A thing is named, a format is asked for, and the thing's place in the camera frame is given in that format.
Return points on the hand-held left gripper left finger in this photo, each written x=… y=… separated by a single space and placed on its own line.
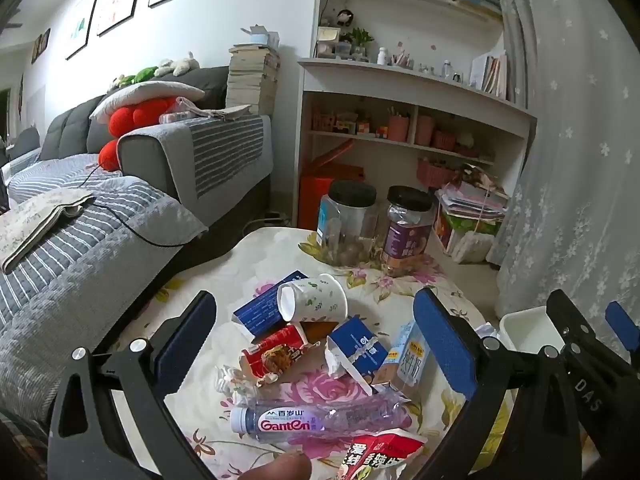
x=187 y=340

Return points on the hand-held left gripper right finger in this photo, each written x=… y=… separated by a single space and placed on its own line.
x=445 y=340

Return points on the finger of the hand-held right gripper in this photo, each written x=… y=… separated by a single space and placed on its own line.
x=567 y=325
x=622 y=327

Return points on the light blue milk carton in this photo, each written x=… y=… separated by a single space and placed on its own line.
x=410 y=355

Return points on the white plastic bin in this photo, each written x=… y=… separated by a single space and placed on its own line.
x=525 y=327

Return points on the white tissue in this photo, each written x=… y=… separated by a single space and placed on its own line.
x=235 y=385

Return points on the torn blue carton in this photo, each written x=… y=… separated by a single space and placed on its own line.
x=357 y=345

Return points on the red noodle packet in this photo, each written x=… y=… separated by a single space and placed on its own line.
x=275 y=352

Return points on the leaf print paper cup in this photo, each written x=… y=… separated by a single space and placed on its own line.
x=320 y=297

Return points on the red white snack bag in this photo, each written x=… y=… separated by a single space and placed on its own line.
x=380 y=455

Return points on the clear plastic water bottle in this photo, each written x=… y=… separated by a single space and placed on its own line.
x=300 y=417

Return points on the person's left hand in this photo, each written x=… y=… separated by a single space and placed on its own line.
x=282 y=466

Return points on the white plastic bag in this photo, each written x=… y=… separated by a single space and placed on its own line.
x=472 y=247

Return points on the purple label clear jar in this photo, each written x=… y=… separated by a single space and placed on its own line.
x=405 y=245

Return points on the striped grey blanket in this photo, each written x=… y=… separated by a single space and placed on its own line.
x=100 y=260

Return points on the floral tablecloth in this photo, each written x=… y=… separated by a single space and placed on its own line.
x=280 y=255

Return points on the pile of papers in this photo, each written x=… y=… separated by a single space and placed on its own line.
x=470 y=197

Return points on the blue label clear jar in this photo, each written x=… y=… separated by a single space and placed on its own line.
x=350 y=225

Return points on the white lace curtain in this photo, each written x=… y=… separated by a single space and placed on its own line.
x=575 y=160

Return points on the pink basket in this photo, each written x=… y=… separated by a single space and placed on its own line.
x=435 y=172

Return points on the red box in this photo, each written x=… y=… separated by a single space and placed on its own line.
x=315 y=195

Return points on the striped armrest cover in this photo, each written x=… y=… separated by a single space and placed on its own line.
x=225 y=150

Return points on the folded floral cloth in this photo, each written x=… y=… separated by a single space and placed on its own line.
x=30 y=225

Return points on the grey sofa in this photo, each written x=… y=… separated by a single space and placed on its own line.
x=150 y=147

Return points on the pink cup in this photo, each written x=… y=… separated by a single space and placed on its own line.
x=425 y=131
x=399 y=129

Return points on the red plush toy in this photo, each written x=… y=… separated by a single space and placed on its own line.
x=130 y=115

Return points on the open paper booklet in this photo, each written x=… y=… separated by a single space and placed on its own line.
x=230 y=111

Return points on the white pillow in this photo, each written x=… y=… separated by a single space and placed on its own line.
x=150 y=92

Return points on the upright books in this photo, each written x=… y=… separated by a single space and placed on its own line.
x=492 y=75

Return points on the tall stack of books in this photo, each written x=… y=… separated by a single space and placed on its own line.
x=250 y=80

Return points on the green plush toy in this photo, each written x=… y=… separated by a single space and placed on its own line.
x=145 y=75

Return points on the white bookshelf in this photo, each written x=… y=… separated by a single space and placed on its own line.
x=400 y=72

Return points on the white plush toy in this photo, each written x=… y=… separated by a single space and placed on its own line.
x=177 y=65

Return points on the small white bottle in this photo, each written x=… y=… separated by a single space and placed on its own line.
x=383 y=56

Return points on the small white box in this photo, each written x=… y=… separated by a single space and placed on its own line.
x=260 y=39

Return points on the small potted plant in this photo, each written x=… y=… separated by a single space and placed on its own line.
x=361 y=40

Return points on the panda plush toy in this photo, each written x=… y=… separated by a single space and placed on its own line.
x=345 y=17

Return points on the small dark picture frame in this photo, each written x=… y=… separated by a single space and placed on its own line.
x=41 y=45

